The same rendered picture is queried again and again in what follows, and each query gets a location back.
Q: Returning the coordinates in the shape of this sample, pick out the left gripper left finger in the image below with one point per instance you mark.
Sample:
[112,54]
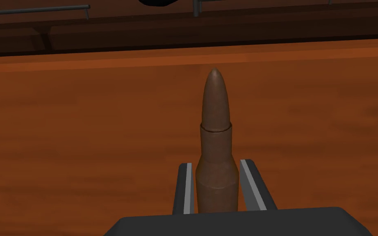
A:
[185,190]

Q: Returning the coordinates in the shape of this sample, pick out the brown bullet-shaped bottle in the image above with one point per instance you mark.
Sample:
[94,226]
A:
[216,144]

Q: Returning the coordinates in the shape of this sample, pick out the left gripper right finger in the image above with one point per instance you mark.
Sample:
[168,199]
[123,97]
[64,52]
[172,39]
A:
[254,190]

